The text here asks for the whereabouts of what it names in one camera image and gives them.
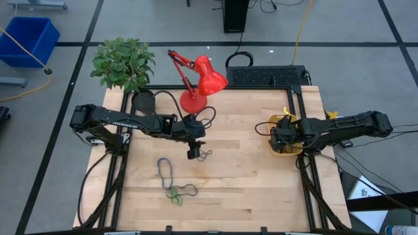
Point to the white paper sheet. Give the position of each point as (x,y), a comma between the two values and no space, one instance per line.
(372,220)

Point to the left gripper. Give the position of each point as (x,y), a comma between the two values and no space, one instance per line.
(191,129)

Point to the white bottle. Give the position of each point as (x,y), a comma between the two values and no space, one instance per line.
(401,230)

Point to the yellow plastic bin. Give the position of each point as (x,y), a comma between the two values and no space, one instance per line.
(295,150)

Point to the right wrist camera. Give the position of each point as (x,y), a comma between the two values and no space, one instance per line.
(277,140)

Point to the green rubber band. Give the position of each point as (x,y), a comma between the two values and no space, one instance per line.
(179,201)

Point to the grey metal bar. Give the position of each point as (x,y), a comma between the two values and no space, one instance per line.
(13,81)

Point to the blue plastic crate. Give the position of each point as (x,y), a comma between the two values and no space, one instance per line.
(29,39)

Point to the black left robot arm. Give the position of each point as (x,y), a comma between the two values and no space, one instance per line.
(114,119)

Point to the black aluminium table frame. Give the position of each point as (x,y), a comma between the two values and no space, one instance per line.
(254,88)

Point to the black floor object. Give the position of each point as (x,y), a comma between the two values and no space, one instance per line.
(4,113)

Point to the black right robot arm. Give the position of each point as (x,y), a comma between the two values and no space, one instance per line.
(352,125)

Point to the grey cart base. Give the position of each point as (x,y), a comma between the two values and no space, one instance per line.
(39,4)

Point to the small yellow object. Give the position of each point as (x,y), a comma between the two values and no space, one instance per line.
(332,115)

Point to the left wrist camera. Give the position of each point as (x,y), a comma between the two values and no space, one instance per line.
(193,154)

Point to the black perforated computer case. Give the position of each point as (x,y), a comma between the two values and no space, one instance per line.
(261,75)

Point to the green potted plant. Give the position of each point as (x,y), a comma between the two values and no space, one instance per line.
(121,63)

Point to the black computer tower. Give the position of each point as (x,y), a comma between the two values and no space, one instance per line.
(235,16)

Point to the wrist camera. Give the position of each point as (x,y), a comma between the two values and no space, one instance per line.
(193,154)
(277,140)

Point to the blue rubber band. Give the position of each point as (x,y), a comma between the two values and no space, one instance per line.
(158,167)

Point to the red desk lamp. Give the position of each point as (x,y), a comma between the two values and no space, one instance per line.
(209,80)

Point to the black metal bar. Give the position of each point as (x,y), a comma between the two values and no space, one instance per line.
(392,199)

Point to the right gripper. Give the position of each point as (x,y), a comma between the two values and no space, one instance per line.
(294,129)

